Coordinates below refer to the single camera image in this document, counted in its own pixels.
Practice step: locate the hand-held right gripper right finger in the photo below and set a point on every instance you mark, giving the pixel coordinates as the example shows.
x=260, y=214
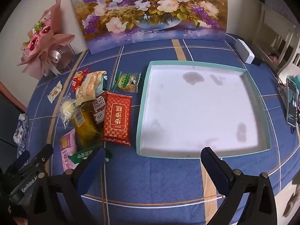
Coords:
x=212, y=168

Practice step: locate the white power strip box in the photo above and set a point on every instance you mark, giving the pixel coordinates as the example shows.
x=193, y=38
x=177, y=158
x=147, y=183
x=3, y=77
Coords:
x=243, y=50

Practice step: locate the yellow clear snack packet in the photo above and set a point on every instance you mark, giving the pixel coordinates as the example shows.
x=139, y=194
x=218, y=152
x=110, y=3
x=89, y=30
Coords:
x=84, y=126

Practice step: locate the white chair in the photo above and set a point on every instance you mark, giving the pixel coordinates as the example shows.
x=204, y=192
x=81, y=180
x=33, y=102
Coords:
x=264, y=28

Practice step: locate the small red snack packet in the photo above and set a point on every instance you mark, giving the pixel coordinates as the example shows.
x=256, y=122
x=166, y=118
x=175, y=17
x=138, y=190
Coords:
x=78, y=77

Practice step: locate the large red patterned packet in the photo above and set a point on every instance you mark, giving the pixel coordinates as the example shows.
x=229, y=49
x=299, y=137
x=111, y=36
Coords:
x=116, y=119

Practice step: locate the pink paper flower bouquet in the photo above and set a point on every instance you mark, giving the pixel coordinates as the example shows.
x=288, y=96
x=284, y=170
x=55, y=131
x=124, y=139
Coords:
x=44, y=39

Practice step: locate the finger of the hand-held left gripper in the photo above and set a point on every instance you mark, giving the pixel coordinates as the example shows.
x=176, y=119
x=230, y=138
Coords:
x=22, y=160
x=44, y=152

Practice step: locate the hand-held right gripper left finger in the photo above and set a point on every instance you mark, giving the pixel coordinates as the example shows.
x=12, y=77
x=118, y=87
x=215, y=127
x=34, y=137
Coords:
x=93, y=166

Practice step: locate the black power adapter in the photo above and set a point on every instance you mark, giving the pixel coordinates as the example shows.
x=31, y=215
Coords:
x=257, y=61

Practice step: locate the pink snack packet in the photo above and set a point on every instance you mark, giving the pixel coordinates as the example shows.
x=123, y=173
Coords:
x=66, y=147

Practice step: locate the dark green snack packet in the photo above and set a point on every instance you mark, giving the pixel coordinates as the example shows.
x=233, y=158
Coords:
x=82, y=155

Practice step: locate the blue plaid tablecloth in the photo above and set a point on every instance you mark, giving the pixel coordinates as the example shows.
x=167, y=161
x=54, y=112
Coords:
x=152, y=180

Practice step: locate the clear wrapped round pastry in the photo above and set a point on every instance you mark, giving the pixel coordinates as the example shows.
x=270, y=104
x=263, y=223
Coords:
x=66, y=107

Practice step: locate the small white candy packet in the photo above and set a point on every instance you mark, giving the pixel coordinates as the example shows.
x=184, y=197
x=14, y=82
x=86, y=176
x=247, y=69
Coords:
x=55, y=91

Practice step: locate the green cookie packet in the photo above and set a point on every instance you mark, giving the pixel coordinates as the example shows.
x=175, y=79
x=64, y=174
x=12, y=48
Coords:
x=126, y=82

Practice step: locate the blue white tissue pack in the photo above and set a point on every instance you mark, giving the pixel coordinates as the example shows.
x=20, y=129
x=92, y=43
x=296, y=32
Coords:
x=21, y=131

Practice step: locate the smartphone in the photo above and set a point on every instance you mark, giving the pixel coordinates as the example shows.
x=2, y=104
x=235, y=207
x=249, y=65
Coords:
x=291, y=103

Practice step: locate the cream bread packet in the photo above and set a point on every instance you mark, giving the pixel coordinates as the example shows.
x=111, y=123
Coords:
x=90, y=86

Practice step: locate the red white biscuit packet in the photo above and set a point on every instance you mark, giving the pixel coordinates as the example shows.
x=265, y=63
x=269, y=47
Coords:
x=98, y=107

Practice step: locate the flower still-life painting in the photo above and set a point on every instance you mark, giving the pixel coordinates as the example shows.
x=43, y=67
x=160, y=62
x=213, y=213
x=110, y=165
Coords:
x=140, y=16

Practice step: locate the white box with teal rim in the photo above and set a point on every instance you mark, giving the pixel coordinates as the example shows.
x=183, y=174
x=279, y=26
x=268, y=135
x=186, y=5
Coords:
x=199, y=112

